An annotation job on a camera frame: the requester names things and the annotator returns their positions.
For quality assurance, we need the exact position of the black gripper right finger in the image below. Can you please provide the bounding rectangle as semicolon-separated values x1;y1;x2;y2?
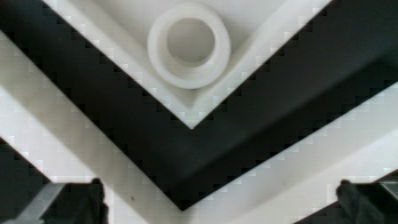
295;169;398;224

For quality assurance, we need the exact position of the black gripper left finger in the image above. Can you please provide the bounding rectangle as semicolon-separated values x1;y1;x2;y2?
11;178;109;224

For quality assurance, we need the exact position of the white U-shaped obstacle fence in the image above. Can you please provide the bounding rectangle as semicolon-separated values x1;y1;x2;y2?
0;34;398;224

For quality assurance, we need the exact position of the white square tabletop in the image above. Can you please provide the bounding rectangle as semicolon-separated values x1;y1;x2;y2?
43;0;333;127

